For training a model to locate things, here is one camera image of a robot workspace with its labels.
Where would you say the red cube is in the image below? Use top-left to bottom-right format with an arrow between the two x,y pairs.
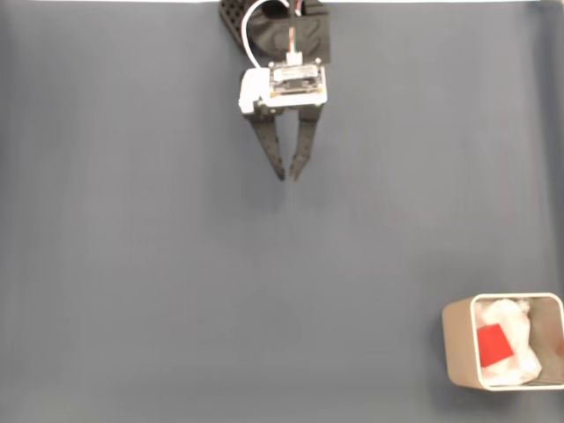
476,323 -> 515,368

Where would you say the beige rounded box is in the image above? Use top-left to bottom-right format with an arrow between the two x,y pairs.
442,293 -> 564,391

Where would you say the grey table mat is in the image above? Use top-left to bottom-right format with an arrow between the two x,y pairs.
0,3 -> 564,423

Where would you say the white crumpled paper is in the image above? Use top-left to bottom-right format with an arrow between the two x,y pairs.
474,298 -> 542,387

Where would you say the white red servo cable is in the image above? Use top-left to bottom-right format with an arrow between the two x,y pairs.
241,0 -> 272,70

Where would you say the camera cable with coloured wires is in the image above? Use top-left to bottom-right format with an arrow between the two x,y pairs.
286,0 -> 305,67

